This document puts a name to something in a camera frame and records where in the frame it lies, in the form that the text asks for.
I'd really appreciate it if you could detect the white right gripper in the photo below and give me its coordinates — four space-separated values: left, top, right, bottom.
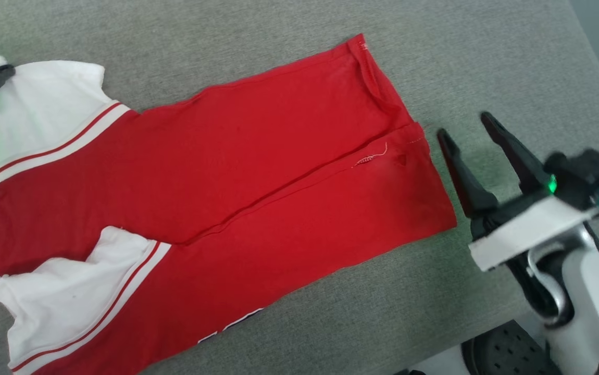
436 111 599 273

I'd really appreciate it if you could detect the red and white jersey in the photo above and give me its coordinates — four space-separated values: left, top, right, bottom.
0 34 457 375

